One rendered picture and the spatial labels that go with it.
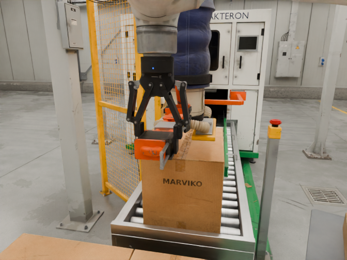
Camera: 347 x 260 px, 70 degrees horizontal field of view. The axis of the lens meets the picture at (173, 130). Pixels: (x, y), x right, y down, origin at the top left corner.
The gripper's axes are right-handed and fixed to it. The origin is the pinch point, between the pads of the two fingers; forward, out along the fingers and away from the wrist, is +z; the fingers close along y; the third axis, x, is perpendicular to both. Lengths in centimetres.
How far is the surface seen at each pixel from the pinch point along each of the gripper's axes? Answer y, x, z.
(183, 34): 2, -49, -29
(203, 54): -6, -53, -21
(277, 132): -50, -98, 24
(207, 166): -10, -51, 29
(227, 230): -22, -56, 66
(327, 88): -159, -324, 20
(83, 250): 44, -30, 66
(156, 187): 14, -51, 42
